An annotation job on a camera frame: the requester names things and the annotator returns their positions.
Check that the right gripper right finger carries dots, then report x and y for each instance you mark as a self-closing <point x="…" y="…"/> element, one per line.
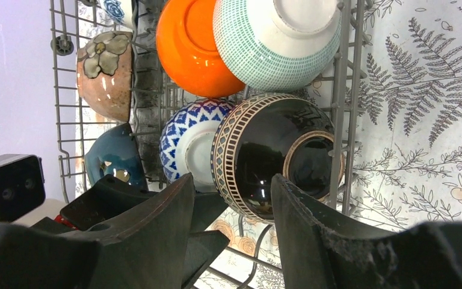
<point x="322" y="248"/>

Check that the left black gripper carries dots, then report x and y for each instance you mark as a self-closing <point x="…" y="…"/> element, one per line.
<point x="154" y="244"/>

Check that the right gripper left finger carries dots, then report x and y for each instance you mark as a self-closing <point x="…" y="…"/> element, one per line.
<point x="30" y="258"/>

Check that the blue white zigzag bowl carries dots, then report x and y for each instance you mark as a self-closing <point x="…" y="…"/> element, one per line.
<point x="186" y="141"/>

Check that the black patterned bowl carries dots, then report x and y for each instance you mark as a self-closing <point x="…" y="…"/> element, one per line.
<point x="265" y="135"/>

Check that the grey wire dish rack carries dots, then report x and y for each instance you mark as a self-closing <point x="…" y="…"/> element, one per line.
<point x="155" y="99"/>

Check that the dark blue bowl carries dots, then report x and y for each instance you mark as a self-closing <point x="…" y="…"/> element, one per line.
<point x="116" y="153"/>

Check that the brown floral bowl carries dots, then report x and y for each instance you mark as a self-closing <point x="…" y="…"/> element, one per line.
<point x="104" y="74"/>

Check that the orange bowl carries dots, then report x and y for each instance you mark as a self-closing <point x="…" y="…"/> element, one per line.
<point x="187" y="50"/>

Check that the white blue floral bowl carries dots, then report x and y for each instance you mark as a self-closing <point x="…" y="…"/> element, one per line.
<point x="120" y="11"/>

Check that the green dotted white bowl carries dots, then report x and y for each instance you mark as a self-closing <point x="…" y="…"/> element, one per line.
<point x="276" y="46"/>

